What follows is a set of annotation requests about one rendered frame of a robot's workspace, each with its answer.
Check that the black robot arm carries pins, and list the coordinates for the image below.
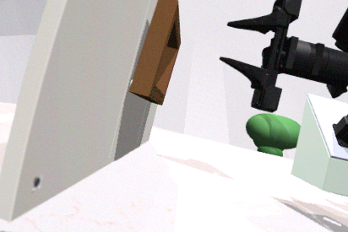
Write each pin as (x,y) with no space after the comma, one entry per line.
(335,74)

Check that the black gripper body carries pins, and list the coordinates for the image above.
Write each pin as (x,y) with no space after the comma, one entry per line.
(289,56)

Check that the wooden picture frame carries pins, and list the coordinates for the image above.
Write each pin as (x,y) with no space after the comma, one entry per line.
(159,53)

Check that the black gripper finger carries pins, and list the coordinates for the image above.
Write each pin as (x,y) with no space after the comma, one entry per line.
(262,24)
(255,74)

